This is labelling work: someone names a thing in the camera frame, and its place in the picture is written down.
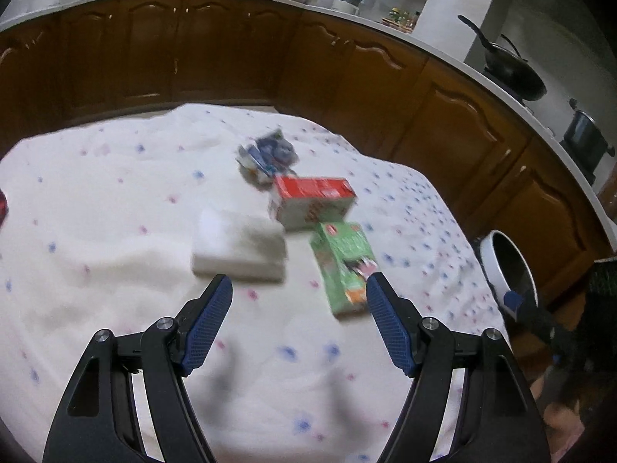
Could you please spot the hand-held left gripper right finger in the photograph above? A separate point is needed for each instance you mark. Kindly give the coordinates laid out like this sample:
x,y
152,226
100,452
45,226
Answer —
x,y
390,323

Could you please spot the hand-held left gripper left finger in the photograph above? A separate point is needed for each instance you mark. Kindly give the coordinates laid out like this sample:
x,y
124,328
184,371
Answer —
x,y
207,323

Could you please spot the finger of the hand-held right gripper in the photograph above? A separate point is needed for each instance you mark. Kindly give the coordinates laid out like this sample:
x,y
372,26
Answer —
x,y
535,316

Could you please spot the white bowl with dark inside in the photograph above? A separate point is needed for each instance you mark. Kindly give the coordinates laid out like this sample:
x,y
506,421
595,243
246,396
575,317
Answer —
x,y
511,265

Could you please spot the green drink carton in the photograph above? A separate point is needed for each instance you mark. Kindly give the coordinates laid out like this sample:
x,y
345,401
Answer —
x,y
344,255

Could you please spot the white sponge block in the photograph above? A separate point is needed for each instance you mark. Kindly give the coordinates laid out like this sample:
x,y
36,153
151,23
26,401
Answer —
x,y
236,246

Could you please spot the white dotted tablecloth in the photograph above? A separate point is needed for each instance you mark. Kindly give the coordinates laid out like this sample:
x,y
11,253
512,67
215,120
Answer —
x,y
120,202

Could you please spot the red and white carton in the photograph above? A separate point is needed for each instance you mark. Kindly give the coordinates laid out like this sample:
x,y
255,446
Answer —
x,y
308,197

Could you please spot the crumpled blue wrapper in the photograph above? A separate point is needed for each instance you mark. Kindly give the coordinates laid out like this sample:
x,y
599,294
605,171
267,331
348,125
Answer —
x,y
272,152

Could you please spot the black stock pot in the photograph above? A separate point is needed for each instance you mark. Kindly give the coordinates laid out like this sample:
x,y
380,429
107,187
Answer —
x,y
583,137

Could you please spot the red foil wrapper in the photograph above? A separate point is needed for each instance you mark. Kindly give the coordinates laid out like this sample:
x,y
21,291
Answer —
x,y
3,207

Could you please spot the black wok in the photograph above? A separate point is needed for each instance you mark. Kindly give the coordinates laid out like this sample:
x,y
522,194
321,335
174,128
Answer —
x,y
516,72

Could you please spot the brown wooden lower cabinets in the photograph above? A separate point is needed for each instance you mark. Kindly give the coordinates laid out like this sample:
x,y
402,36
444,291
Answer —
x,y
217,48

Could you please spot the group of spice jars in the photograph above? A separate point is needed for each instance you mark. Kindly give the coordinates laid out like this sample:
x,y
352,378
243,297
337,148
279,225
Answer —
x,y
400,19

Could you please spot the small steel pot with lid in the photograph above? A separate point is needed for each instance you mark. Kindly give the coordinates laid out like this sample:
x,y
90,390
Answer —
x,y
349,2

